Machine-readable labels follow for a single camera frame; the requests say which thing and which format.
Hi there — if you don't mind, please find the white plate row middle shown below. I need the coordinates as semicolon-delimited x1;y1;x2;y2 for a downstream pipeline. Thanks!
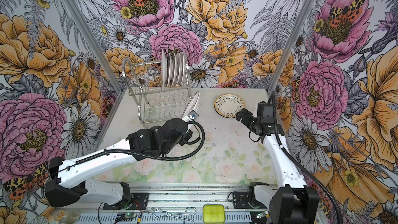
169;52;179;87

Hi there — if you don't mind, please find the chrome wire dish rack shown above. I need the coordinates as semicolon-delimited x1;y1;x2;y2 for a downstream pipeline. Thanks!
122;57;193;128

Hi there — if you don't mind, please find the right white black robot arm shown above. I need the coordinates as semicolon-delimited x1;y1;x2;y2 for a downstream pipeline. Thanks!
236;102;320;224

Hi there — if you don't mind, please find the bent metal wire hook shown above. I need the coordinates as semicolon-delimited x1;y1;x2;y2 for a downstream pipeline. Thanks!
145;207;197;224

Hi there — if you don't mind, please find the green square lid box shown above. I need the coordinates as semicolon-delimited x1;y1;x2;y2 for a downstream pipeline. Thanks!
203;204;226;224

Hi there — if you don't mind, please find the red floral pattern plate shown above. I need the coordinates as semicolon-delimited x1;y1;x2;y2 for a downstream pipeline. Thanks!
181;91;200;122

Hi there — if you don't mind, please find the right black corrugated cable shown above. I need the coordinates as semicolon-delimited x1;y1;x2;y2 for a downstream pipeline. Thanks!
271;91;344;224

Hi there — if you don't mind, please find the red dotted rim plate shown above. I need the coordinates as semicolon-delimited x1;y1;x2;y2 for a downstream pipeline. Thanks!
161;50;168;88

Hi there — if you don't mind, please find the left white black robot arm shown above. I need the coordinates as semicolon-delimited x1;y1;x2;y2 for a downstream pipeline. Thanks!
45;117;205;208

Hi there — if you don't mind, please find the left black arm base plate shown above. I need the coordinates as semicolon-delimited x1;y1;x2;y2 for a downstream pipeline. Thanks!
103;192;149;211

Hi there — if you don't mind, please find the small green circuit board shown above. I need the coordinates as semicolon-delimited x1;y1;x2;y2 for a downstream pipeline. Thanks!
115;213;138;222

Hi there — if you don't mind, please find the yellow rimmed white plate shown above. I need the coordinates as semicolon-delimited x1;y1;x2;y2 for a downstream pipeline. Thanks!
214;94;245;118

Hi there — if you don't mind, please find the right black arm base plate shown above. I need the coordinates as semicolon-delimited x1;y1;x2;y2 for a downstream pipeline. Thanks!
231;191;258;209

